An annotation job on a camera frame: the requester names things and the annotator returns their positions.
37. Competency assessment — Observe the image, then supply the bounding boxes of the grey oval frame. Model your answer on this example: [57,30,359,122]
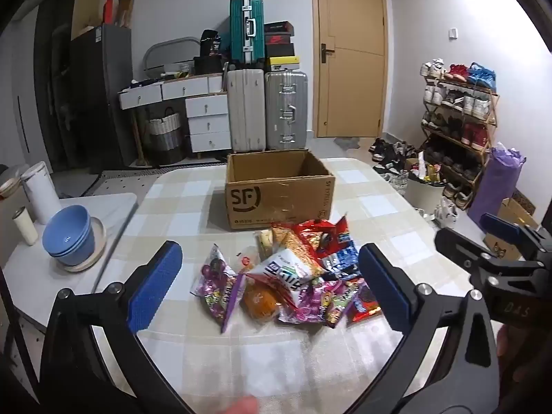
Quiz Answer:
[143,37,201,79]

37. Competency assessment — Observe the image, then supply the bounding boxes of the scattered dark shoes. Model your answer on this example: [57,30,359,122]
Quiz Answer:
[368,138,420,175]

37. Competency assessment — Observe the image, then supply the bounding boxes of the shoe rack with shoes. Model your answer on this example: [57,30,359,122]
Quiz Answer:
[420,57,497,208]

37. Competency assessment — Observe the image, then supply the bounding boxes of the wooden handled broom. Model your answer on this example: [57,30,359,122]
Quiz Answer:
[129,112,150,167]

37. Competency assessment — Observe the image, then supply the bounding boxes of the black printed paper bag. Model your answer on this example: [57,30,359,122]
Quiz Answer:
[200,29,223,57]

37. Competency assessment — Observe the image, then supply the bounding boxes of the blue snack bag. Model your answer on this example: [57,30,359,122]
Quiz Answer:
[321,241,363,282]

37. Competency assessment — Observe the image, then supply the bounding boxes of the purple bag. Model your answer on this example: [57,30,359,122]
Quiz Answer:
[468,142,527,226]

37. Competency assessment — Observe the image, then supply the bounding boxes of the round dish with brown rim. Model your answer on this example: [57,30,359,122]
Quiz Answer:
[0,165,23,201]

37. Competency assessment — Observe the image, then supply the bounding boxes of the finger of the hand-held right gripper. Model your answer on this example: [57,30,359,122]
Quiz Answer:
[481,213,545,247]
[434,227,525,277]

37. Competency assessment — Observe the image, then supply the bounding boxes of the silver suitcase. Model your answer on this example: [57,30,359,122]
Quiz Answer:
[264,71,308,151]

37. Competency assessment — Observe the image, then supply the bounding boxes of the woven laundry basket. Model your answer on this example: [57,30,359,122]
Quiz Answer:
[149,112,184,166]

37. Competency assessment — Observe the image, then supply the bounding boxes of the blue bowl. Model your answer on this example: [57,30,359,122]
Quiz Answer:
[42,205,96,256]
[45,241,96,267]

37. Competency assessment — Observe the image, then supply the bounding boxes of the grey refrigerator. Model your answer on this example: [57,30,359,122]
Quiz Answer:
[69,23,137,169]

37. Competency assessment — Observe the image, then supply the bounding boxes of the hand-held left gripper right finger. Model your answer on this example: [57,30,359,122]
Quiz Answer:
[345,243,502,414]

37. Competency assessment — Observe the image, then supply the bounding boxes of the small red cookie pouch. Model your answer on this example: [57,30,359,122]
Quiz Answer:
[347,285,383,322]

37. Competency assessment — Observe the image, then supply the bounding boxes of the brown cardboard box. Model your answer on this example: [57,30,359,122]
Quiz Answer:
[225,149,336,230]

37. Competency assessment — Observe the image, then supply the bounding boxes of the black square box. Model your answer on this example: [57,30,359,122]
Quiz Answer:
[193,55,225,75]

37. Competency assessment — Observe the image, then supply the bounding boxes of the brown slim box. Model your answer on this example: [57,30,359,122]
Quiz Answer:
[116,0,135,29]

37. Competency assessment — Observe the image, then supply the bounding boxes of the flat cardboard sheet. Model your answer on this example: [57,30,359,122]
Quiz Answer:
[70,0,104,40]

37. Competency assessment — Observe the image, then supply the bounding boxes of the wooden shoe rack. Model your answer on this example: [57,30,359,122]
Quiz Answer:
[420,67,500,210]

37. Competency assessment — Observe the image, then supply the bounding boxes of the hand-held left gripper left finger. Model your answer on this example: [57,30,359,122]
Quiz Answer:
[39,240,196,414]

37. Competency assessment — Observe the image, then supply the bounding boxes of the wooden door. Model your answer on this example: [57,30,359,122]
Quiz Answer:
[311,0,387,139]

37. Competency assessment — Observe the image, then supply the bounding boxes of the cream plate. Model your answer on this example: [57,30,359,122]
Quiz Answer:
[62,217,107,273]

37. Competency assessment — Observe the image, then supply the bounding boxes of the cardboard box with cat print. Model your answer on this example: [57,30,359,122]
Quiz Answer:
[483,198,541,262]

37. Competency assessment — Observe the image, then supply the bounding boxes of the small yellow snack packet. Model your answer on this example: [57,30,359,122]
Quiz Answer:
[256,228,277,260]

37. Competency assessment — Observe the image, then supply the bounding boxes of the black tall cabinet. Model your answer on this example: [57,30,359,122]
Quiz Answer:
[33,0,104,174]

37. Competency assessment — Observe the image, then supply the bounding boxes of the white and red noodle bag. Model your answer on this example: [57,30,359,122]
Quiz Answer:
[246,248,322,311]

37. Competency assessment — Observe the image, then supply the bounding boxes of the white wardrobe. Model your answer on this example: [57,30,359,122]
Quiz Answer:
[8,9,53,174]

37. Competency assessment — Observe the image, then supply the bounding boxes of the teal suitcase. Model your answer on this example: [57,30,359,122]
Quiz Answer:
[228,0,265,70]

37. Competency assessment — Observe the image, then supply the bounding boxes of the white cup with dark rim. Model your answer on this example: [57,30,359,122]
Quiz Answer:
[12,208,39,246]

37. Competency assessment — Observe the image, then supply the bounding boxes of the cream suitcase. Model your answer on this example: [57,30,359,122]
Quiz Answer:
[227,69,267,154]

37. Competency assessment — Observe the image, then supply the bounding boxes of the white dresser with drawers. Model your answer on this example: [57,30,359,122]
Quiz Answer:
[118,73,230,155]

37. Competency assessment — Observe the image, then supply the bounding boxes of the large red crisp bag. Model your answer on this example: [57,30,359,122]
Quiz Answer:
[299,215,354,260]

